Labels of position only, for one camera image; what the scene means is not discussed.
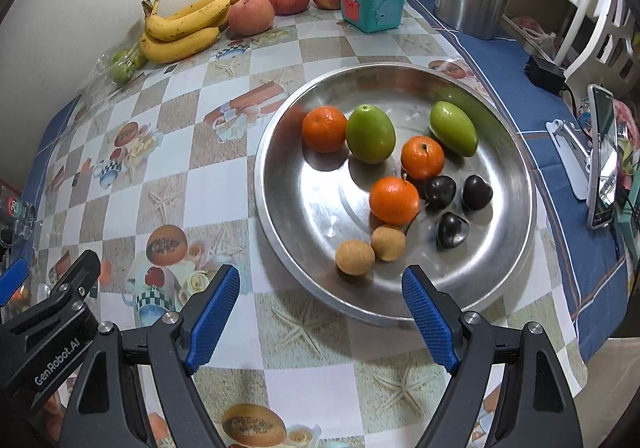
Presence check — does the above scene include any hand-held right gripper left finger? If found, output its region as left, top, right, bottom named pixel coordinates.
left=59, top=264, right=241, bottom=448

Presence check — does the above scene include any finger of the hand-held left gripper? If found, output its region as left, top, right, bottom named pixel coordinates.
left=0, top=250, right=101, bottom=411
left=0, top=255, right=31, bottom=306

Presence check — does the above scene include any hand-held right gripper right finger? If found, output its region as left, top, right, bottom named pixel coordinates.
left=401, top=265, right=583, bottom=448

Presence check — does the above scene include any brown longan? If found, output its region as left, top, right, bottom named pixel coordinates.
left=335, top=239, right=376, bottom=276
left=371, top=225, right=407, bottom=261

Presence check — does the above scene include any dark cherry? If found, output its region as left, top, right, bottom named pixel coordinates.
left=424, top=176, right=457, bottom=210
left=461, top=175, right=494, bottom=211
left=436, top=212, right=470, bottom=251

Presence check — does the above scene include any orange mandarin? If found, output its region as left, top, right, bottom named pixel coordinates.
left=400, top=136, right=446, bottom=181
left=301, top=106, right=348, bottom=153
left=369, top=173, right=421, bottom=227

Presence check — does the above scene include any round steel plate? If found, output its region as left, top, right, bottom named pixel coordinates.
left=253, top=62, right=538, bottom=321

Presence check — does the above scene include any green jujube fruit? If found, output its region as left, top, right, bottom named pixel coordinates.
left=429, top=101, right=478, bottom=159
left=346, top=104, right=397, bottom=165

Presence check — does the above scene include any glass mug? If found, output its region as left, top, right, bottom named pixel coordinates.
left=0, top=180, right=38, bottom=249

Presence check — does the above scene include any checkered printed tablecloth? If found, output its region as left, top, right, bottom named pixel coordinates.
left=20, top=0, right=631, bottom=448

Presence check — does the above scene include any clear plastic bag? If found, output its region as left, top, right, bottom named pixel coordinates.
left=75, top=40, right=151, bottom=108

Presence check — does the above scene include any white phone stand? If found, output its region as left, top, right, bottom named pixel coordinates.
left=545, top=120, right=593, bottom=201

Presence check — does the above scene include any smartphone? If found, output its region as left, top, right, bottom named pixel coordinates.
left=586, top=84, right=621, bottom=229

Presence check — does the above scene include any yellow banana bunch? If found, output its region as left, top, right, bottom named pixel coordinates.
left=139, top=0, right=254, bottom=64

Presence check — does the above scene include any black power adapter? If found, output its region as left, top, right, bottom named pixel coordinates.
left=523, top=55, right=566, bottom=96

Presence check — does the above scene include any teal plastic box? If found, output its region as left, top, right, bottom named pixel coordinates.
left=339, top=0, right=408, bottom=34

